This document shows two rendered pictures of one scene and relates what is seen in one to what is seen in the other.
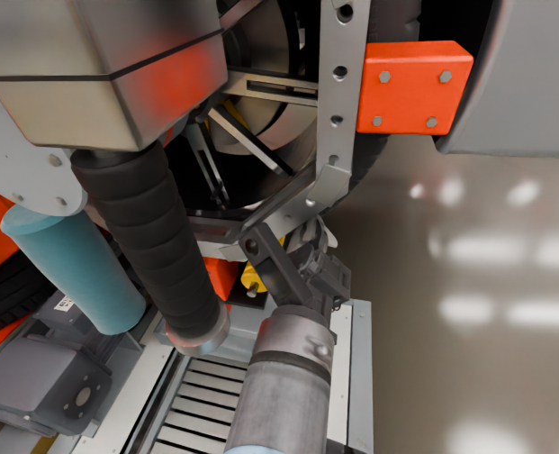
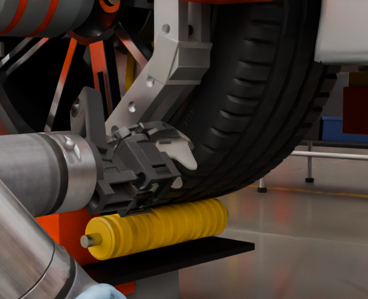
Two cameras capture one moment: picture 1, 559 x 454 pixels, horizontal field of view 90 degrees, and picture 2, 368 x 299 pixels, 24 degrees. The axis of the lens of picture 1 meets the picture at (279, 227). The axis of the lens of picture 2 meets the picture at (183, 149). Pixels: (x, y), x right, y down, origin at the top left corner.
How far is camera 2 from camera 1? 86 cm
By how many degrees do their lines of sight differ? 43
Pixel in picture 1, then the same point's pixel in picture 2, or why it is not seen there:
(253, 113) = not seen: hidden behind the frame
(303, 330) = (66, 133)
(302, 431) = (8, 143)
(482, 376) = not seen: outside the picture
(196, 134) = (99, 53)
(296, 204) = (139, 86)
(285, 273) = (89, 120)
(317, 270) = (128, 140)
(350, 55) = not seen: outside the picture
